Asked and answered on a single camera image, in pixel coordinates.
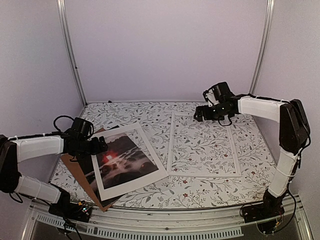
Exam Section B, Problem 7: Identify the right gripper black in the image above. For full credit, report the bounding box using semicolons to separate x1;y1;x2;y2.
194;102;231;122

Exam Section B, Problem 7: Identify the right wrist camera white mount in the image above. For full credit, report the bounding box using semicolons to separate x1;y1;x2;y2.
202;88;219;108

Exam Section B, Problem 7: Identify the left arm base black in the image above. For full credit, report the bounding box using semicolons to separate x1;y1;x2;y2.
48;201;93;223

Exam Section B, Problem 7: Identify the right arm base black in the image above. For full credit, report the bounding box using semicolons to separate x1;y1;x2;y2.
239;200;285;235

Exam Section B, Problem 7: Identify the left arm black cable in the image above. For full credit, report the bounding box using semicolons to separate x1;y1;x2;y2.
52;114;78;133

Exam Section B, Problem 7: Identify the front aluminium slotted rail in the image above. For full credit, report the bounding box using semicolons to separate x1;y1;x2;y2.
21;196;315;240

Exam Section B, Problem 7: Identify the white picture frame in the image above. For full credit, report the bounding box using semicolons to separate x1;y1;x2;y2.
167;112;242;178

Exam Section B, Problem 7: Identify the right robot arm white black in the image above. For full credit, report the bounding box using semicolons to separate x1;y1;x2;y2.
193;82;311;220

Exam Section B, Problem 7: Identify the aluminium corner post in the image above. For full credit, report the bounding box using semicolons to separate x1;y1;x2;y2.
56;0;88;107
249;0;275;94

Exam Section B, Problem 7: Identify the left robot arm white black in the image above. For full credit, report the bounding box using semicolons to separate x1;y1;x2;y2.
0;117;108;217

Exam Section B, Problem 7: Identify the brown cardboard backing board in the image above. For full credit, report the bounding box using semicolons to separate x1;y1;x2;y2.
60;127;114;213

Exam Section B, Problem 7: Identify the landscape photo print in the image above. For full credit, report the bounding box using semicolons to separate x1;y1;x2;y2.
77;153;123;212

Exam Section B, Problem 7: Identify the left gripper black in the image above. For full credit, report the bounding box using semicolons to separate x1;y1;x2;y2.
77;136;108;160

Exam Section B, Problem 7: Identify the right aluminium corner post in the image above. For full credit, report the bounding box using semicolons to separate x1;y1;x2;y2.
249;0;275;94

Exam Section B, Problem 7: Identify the left aluminium corner post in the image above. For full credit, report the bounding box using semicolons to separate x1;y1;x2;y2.
56;0;88;107

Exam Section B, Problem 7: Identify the white mat with clear sheet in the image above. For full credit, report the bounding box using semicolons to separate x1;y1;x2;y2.
90;123;168;201

